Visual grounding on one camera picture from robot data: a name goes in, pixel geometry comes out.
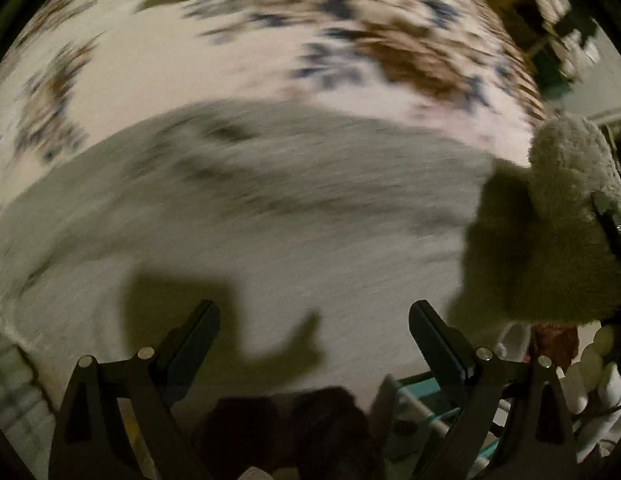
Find grey fluffy fleece pants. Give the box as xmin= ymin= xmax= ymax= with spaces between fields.
xmin=0 ymin=101 xmax=621 ymax=410

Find floral bed blanket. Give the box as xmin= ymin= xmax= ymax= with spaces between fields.
xmin=0 ymin=0 xmax=545 ymax=211

